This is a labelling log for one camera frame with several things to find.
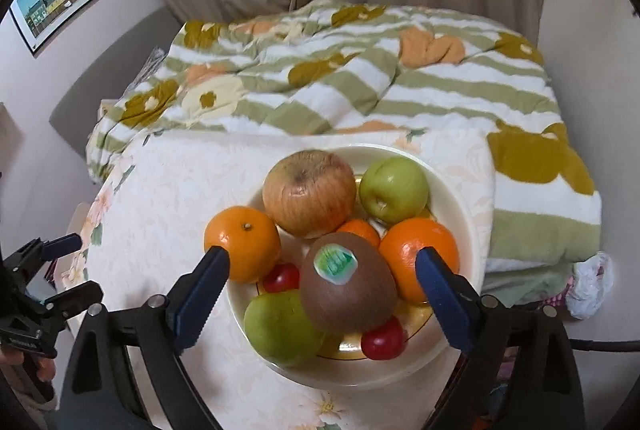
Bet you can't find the small mandarin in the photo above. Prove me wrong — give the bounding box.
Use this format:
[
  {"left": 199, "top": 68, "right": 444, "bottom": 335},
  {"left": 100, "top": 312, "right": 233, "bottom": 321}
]
[{"left": 336, "top": 219, "right": 381, "bottom": 248}]

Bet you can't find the black cable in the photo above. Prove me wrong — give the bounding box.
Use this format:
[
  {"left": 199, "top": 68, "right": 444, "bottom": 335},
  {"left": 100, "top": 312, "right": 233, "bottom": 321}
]
[{"left": 569, "top": 338, "right": 640, "bottom": 354}]

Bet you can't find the floral white tablecloth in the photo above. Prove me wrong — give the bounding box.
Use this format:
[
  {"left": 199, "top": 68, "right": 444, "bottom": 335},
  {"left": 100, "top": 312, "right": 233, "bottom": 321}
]
[{"left": 64, "top": 129, "right": 495, "bottom": 429}]

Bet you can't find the large orange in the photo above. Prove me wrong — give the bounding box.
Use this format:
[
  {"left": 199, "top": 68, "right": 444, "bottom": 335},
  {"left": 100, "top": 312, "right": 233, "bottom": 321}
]
[
  {"left": 378, "top": 216, "right": 460, "bottom": 304},
  {"left": 204, "top": 206, "right": 281, "bottom": 284}
]

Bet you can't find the grey sofa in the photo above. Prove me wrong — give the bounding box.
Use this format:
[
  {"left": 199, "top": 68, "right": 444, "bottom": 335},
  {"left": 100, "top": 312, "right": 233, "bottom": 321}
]
[{"left": 49, "top": 8, "right": 181, "bottom": 156}]

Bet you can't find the striped floral blanket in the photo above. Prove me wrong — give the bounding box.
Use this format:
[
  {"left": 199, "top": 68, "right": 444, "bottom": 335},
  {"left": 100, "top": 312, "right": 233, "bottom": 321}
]
[{"left": 86, "top": 0, "right": 602, "bottom": 304}]

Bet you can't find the white plastic bag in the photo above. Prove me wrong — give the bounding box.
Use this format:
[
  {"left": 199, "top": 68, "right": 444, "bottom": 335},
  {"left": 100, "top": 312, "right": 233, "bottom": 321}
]
[{"left": 565, "top": 251, "right": 615, "bottom": 320}]

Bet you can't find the person's hand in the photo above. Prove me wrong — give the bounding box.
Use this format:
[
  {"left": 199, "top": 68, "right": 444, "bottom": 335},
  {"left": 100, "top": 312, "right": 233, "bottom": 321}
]
[{"left": 0, "top": 346, "right": 58, "bottom": 385}]

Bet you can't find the large russet apple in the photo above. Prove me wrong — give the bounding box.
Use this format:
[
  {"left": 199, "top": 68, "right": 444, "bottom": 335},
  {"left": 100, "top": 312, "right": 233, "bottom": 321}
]
[{"left": 262, "top": 150, "right": 357, "bottom": 238}]

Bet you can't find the brown kiwi with sticker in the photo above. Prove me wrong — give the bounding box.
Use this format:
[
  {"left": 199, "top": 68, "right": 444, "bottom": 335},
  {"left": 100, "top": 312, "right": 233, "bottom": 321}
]
[{"left": 299, "top": 232, "right": 398, "bottom": 334}]

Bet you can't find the red cherry tomato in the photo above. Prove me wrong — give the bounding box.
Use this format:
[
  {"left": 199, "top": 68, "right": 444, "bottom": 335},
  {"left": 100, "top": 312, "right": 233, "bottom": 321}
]
[
  {"left": 262, "top": 262, "right": 299, "bottom": 294},
  {"left": 360, "top": 316, "right": 406, "bottom": 361}
]

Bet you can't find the green apple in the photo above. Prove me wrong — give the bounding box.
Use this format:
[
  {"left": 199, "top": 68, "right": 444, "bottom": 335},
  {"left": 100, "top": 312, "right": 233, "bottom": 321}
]
[
  {"left": 359, "top": 156, "right": 430, "bottom": 225},
  {"left": 243, "top": 289, "right": 326, "bottom": 367}
]

